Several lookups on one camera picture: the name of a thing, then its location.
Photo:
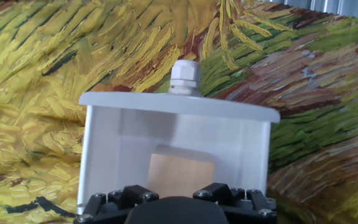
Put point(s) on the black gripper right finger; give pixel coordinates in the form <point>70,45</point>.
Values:
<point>219,193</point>

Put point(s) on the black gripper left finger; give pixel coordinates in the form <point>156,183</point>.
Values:
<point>129,196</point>

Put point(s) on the wooden cube block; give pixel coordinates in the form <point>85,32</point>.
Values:
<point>179,174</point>

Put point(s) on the white plastic box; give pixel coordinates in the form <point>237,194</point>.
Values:
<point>104,155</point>

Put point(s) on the painted wheat field cloth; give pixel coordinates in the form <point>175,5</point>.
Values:
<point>42,77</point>

